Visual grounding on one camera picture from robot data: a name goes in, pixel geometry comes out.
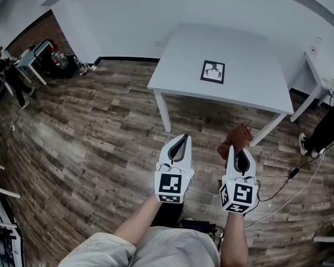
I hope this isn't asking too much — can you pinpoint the large white table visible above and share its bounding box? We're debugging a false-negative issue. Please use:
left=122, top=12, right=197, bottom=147
left=146, top=23, right=295, bottom=148

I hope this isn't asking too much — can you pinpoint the black framed picture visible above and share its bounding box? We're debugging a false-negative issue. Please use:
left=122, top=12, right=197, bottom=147
left=199, top=60, right=226, bottom=85

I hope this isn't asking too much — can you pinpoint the clear bottle with red label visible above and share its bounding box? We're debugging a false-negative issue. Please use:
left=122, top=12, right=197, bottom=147
left=310, top=37, right=323, bottom=56

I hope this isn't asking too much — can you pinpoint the white table with black edge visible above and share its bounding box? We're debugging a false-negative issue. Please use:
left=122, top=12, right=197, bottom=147
left=14, top=39, right=56, bottom=86

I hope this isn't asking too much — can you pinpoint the white side table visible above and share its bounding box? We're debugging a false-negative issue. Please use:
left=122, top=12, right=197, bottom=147
left=289, top=50, right=334, bottom=123

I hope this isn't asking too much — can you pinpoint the black cable with adapter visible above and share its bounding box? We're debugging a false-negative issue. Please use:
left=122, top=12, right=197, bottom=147
left=256, top=133, right=334, bottom=203

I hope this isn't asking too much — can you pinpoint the white cable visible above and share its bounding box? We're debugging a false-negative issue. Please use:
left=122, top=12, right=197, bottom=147
left=244, top=149, right=328, bottom=231

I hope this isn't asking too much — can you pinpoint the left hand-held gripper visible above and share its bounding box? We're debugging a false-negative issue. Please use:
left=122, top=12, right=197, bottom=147
left=155, top=133, right=195, bottom=205

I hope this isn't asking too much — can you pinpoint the clear water jug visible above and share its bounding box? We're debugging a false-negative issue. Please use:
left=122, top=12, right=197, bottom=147
left=50, top=50, right=69, bottom=70

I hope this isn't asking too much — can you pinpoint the person's left forearm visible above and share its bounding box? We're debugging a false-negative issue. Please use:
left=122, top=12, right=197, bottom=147
left=112, top=195, right=163, bottom=246

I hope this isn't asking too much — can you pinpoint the black box device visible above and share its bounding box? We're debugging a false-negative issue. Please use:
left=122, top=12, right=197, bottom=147
left=180, top=216, right=217, bottom=234

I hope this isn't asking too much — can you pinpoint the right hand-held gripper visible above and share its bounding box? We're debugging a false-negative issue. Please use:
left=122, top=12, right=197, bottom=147
left=218, top=144, right=259, bottom=215

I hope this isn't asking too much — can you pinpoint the person's right forearm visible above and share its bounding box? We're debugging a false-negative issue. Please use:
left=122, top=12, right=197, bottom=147
left=219, top=211, right=251, bottom=267

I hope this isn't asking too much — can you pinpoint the person's cream printed shirt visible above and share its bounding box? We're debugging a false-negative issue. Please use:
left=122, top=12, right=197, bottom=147
left=57, top=225, right=221, bottom=267

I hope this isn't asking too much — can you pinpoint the white metal rack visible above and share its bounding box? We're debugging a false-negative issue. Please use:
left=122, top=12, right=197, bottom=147
left=0, top=140, right=24, bottom=267

